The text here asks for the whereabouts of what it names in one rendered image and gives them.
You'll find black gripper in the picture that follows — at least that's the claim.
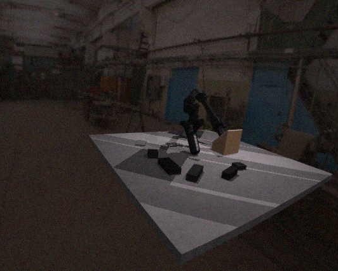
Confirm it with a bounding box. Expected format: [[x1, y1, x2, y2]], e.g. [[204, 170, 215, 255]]
[[180, 113, 199, 136]]

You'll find dark grey controller unit with green rocker switches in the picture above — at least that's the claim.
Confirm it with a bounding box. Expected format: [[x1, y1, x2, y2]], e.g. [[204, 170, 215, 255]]
[[187, 132, 200, 155]]

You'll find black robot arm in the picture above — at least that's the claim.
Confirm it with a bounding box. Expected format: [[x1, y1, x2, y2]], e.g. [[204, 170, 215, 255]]
[[184, 88, 227, 136]]

